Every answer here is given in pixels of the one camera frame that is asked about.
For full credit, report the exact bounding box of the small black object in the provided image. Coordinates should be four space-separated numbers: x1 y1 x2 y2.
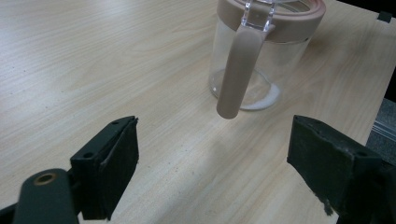
376 10 393 24

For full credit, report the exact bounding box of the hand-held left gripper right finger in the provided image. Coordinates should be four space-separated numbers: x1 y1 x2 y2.
286 114 396 224

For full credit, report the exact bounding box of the aluminium floor rail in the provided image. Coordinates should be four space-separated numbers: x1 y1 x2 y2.
370 116 396 144

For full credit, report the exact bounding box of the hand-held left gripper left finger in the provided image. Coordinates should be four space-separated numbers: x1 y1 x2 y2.
69 115 140 221

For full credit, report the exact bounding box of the clear jar with beige handle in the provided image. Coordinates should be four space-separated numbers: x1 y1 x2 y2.
207 0 327 120

